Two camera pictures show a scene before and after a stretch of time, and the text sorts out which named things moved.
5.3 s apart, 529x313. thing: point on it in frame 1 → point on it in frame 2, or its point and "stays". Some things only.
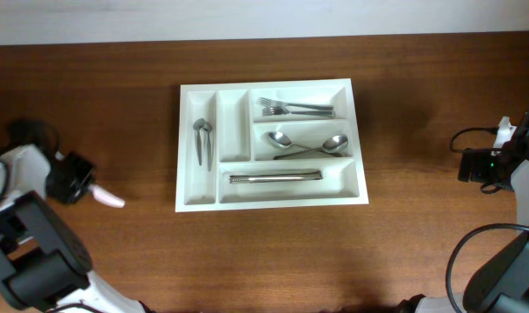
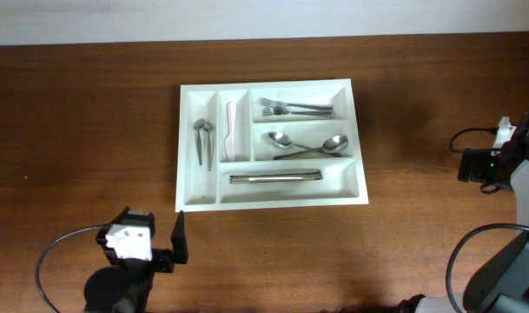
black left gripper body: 72,176 → 162,259
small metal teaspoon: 208,126 stays
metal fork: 272,103 stays
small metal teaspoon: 199,124 stays
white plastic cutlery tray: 268,144 stays
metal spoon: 333,144 → 282,141
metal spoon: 282,140 → 333,144
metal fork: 278,111 stays
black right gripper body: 483,168 stays
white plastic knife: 106,198 → 229,141
